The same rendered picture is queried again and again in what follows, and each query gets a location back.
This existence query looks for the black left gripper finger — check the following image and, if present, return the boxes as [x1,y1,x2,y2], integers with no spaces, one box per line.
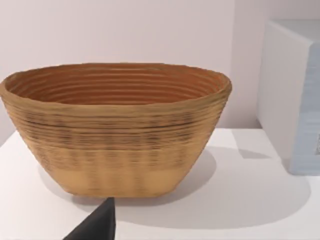
[62,197,117,240]

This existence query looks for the white and pale blue box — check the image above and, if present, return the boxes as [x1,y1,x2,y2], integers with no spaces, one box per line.
[257,18,320,176]

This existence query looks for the woven brown basket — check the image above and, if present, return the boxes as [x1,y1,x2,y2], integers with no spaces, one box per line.
[0,61,233,200]

